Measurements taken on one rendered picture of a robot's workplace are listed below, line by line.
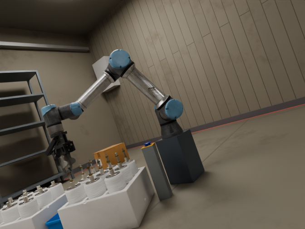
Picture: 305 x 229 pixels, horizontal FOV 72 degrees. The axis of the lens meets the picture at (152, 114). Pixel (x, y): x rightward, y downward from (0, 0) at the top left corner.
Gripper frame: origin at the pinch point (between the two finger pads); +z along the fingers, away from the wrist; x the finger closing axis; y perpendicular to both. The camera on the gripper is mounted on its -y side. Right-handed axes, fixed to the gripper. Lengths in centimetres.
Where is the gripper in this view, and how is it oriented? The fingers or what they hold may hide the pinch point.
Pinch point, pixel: (66, 170)
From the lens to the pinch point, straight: 124.7
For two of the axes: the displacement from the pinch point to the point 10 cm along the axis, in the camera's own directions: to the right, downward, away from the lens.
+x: 3.9, -1.2, 9.1
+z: 3.3, 9.4, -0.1
